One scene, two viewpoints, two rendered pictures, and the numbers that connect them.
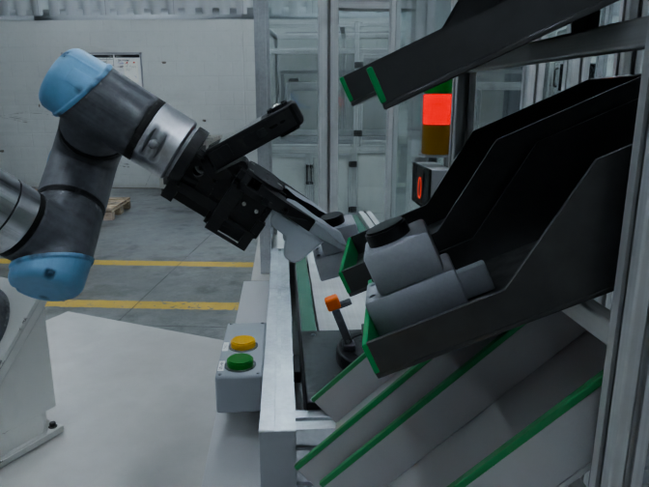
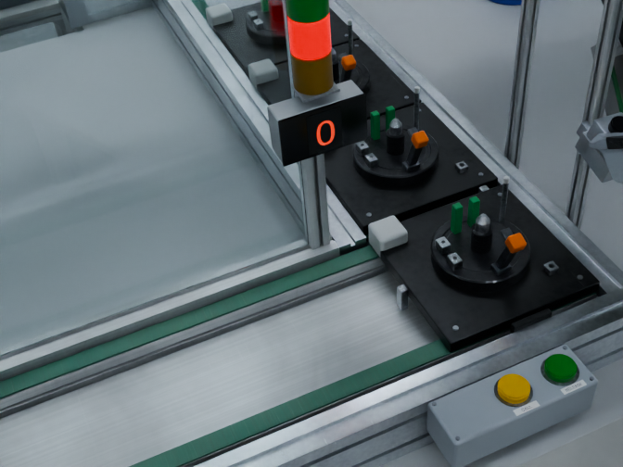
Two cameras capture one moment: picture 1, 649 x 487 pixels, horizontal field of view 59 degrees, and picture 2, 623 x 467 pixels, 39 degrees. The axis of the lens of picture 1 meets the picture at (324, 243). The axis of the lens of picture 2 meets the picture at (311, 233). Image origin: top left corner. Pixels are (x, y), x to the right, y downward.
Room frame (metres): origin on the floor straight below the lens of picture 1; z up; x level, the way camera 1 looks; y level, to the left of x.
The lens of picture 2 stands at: (1.29, 0.68, 1.87)
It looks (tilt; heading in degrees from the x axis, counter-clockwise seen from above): 43 degrees down; 253
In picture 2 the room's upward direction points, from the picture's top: 5 degrees counter-clockwise
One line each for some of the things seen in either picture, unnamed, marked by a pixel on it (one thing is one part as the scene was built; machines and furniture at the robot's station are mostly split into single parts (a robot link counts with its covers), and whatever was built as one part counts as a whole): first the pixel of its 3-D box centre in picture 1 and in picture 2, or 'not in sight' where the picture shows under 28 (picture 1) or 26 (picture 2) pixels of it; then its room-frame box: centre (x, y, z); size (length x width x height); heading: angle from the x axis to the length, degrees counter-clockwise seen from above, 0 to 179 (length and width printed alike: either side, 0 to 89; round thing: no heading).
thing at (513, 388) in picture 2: (242, 345); (513, 390); (0.88, 0.13, 0.96); 0.04 x 0.04 x 0.02
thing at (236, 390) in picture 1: (243, 362); (511, 405); (0.88, 0.13, 0.93); 0.21 x 0.07 x 0.06; 4
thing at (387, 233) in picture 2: not in sight; (387, 236); (0.91, -0.18, 0.97); 0.05 x 0.05 x 0.04; 4
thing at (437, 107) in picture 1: (437, 109); (309, 31); (1.00, -0.19, 1.33); 0.05 x 0.05 x 0.05
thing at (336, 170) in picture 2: not in sight; (395, 138); (0.83, -0.34, 1.01); 0.24 x 0.24 x 0.13; 4
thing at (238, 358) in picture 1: (239, 363); (560, 370); (0.81, 0.13, 0.96); 0.04 x 0.04 x 0.02
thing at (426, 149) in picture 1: (437, 139); (311, 67); (1.00, -0.19, 1.28); 0.05 x 0.05 x 0.05
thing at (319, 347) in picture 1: (381, 364); (478, 260); (0.81, -0.09, 0.96); 0.24 x 0.24 x 0.02; 4
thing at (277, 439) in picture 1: (282, 327); (357, 432); (1.07, 0.08, 0.91); 0.89 x 0.06 x 0.11; 4
